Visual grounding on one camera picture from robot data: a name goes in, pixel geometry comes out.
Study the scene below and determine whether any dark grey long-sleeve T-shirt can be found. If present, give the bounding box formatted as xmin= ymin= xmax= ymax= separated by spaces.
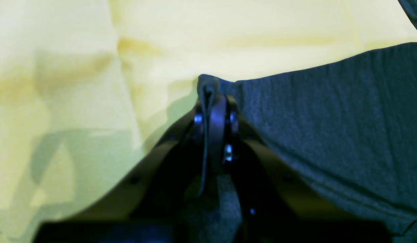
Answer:
xmin=199 ymin=0 xmax=417 ymax=243

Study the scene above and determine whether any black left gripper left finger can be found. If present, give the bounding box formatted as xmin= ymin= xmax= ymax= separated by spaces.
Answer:
xmin=34 ymin=102 xmax=204 ymax=243

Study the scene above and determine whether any yellow table cloth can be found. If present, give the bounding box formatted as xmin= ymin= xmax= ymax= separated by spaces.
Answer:
xmin=0 ymin=0 xmax=417 ymax=243

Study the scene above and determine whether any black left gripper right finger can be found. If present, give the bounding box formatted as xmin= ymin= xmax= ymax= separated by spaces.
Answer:
xmin=208 ymin=95 xmax=392 ymax=243

